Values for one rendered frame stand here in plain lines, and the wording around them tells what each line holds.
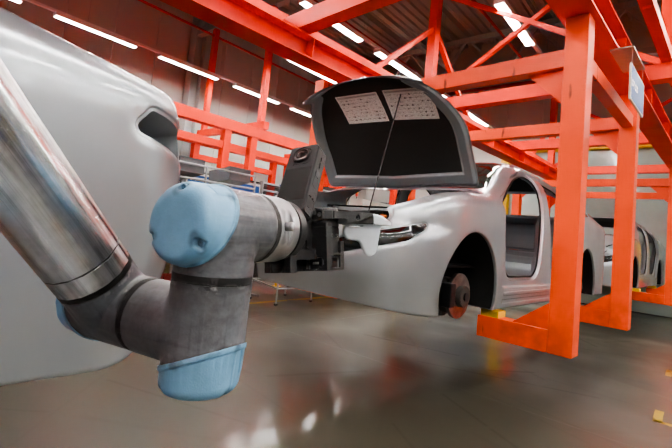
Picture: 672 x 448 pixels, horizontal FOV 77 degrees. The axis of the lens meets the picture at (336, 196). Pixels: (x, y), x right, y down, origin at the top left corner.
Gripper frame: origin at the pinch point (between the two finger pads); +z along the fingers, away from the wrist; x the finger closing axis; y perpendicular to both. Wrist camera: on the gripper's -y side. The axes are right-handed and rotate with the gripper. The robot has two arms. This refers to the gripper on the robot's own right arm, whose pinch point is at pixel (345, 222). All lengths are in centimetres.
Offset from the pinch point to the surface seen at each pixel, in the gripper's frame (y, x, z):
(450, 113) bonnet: -97, -25, 246
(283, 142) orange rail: -252, -478, 726
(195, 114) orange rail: -262, -531, 510
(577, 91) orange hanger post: -109, 60, 278
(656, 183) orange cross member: -112, 223, 872
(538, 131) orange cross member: -139, 35, 492
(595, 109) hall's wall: -368, 186, 1223
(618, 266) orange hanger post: 22, 97, 464
